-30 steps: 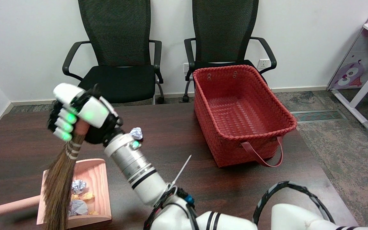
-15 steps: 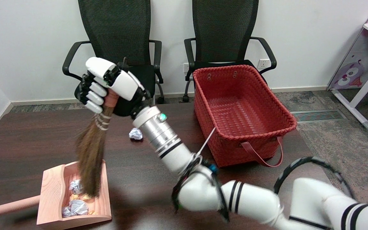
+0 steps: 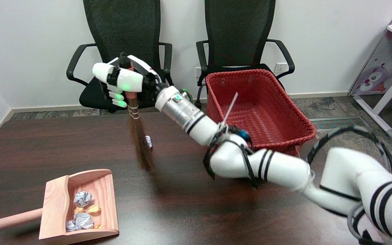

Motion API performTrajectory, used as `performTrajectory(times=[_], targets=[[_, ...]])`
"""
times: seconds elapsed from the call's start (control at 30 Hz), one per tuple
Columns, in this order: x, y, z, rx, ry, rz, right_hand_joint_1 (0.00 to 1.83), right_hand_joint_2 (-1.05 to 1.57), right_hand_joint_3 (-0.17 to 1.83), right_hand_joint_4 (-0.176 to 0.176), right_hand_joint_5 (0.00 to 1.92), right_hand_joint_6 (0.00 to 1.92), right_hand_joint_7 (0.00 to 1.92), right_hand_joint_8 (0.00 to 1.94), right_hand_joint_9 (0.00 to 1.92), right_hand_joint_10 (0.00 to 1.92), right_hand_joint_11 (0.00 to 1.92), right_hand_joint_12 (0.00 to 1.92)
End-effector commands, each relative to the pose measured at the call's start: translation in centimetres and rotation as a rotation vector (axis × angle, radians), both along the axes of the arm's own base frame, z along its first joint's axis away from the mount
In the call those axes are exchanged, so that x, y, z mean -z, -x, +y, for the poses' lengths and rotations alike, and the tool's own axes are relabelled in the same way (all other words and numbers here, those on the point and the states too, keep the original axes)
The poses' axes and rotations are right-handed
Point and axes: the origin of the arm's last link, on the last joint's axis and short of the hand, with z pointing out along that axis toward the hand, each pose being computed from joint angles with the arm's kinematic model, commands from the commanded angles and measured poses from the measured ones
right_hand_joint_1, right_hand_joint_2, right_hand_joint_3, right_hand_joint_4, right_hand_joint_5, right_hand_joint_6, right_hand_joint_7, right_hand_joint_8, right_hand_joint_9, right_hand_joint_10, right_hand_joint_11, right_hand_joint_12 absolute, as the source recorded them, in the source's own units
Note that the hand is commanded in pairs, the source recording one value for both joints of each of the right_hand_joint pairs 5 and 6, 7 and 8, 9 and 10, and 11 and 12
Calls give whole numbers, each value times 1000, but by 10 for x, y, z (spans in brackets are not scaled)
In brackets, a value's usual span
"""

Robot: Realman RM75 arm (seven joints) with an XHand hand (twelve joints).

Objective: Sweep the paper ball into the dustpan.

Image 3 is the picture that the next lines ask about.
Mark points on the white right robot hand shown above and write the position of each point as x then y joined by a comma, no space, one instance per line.
131,81

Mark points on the white paper ball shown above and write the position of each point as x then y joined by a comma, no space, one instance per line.
83,220
82,198
70,225
148,142

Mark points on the brown straw hand broom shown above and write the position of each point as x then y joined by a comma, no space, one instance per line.
141,146

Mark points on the small brown paper ball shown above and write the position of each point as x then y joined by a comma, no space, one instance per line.
94,209
98,226
78,210

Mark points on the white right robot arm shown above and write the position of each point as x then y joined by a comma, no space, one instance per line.
277,170

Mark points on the wooden dustpan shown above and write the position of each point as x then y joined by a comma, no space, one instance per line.
56,200

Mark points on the black mesh office chair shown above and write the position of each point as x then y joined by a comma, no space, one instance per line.
237,20
121,34

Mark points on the white zip tie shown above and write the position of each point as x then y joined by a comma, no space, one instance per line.
230,107

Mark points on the red woven basket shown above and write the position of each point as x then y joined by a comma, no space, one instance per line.
267,102

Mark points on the floor vent grille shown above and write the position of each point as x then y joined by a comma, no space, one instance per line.
342,123

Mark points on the white wall socket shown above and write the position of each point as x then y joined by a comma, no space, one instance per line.
198,71
280,67

